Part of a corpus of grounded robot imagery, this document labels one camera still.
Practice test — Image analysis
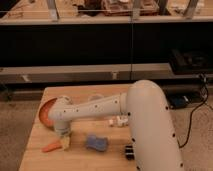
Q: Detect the orange pepper with green stem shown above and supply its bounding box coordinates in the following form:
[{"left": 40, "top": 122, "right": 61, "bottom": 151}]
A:
[{"left": 42, "top": 141, "right": 62, "bottom": 153}]

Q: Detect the black device on shelf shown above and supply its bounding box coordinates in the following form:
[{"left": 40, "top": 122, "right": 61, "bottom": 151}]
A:
[{"left": 169, "top": 49, "right": 213, "bottom": 75}]

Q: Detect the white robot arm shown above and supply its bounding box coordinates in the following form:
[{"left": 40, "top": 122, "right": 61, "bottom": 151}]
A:
[{"left": 48, "top": 80, "right": 184, "bottom": 171}]

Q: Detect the blue sponge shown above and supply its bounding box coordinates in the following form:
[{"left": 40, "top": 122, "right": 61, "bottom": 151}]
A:
[{"left": 86, "top": 135, "right": 108, "bottom": 152}]

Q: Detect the black cable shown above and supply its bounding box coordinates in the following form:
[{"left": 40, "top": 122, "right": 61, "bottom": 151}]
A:
[{"left": 177, "top": 74, "right": 211, "bottom": 149}]

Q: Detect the black striped box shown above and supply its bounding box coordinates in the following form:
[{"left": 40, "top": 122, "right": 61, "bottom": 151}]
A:
[{"left": 125, "top": 145, "right": 134, "bottom": 160}]

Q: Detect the orange bowl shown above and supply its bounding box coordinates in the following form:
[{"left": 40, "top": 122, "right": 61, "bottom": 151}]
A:
[{"left": 38, "top": 98, "right": 56, "bottom": 129}]

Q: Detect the white plastic bottle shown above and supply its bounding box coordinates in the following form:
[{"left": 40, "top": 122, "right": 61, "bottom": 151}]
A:
[{"left": 108, "top": 116, "right": 128, "bottom": 127}]

